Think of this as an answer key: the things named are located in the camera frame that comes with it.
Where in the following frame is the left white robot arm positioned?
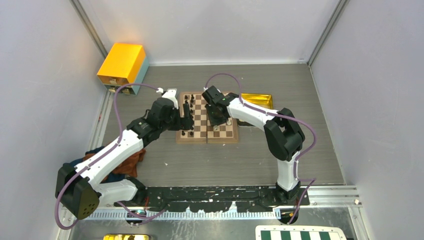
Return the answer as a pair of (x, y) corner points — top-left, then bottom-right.
(55, 88), (193, 220)

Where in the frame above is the gold tin front edge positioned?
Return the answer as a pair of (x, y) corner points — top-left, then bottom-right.
(103, 233), (152, 240)

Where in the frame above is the yellow teal drawer box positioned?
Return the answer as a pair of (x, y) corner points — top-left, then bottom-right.
(97, 43), (150, 93)

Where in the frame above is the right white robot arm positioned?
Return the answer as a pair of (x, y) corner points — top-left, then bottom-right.
(202, 86), (305, 206)

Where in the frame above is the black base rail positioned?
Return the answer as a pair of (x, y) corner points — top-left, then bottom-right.
(122, 185), (310, 213)

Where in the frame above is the dark blue cloth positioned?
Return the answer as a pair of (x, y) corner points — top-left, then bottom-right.
(69, 158), (126, 184)

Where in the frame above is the green white checkered board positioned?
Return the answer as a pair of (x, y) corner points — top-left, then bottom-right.
(255, 225), (348, 240)

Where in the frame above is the gold tin tray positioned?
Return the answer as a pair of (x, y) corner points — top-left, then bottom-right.
(241, 93), (274, 109)

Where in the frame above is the wooden chess board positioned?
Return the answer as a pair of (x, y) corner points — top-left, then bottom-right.
(175, 91), (239, 144)

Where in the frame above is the orange cloth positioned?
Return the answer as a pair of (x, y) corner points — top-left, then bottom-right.
(82, 146), (146, 178)

